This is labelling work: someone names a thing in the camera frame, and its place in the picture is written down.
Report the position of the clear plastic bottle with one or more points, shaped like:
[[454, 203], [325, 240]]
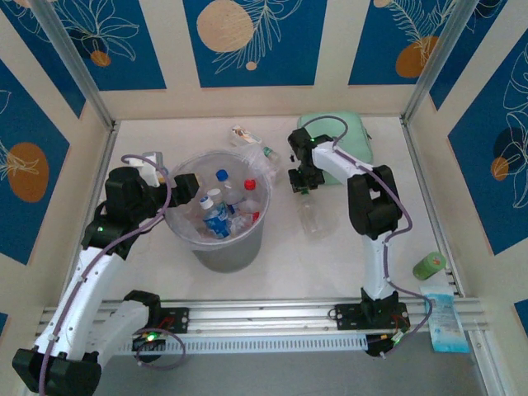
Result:
[[311, 216]]

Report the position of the clear bottle blue cap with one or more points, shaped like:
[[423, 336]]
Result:
[[222, 175]]

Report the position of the green label white cap bottle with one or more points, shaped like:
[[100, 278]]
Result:
[[214, 193]]

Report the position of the blue label white cap bottle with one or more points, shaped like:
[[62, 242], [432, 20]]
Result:
[[216, 222]]

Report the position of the grey waste bin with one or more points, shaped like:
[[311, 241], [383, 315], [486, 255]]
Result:
[[231, 260]]

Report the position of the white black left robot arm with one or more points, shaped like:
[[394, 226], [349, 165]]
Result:
[[86, 288]]

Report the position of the clear plastic bin liner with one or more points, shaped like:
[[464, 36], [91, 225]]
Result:
[[264, 161]]

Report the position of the small green label bottle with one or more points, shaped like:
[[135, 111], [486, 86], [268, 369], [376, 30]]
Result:
[[271, 153]]

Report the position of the mint green zip pouch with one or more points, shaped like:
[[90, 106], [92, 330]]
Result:
[[359, 140]]

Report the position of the small black mounting plate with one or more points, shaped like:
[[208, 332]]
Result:
[[177, 319]]

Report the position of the long black mounting plate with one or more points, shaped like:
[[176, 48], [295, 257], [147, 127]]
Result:
[[348, 317]]

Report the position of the control board green light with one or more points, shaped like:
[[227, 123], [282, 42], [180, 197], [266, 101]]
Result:
[[148, 338], [385, 340]]

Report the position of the green can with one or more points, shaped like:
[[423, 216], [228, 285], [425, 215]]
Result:
[[429, 266]]

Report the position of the blue white packet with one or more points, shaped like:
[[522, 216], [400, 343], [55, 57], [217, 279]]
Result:
[[445, 326]]

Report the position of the aluminium side rail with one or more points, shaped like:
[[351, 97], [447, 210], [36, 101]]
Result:
[[108, 144], [419, 165]]

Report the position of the aluminium frame post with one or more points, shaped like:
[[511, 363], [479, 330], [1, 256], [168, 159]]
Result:
[[74, 62], [435, 62]]

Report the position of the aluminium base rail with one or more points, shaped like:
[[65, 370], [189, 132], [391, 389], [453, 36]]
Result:
[[255, 315]]

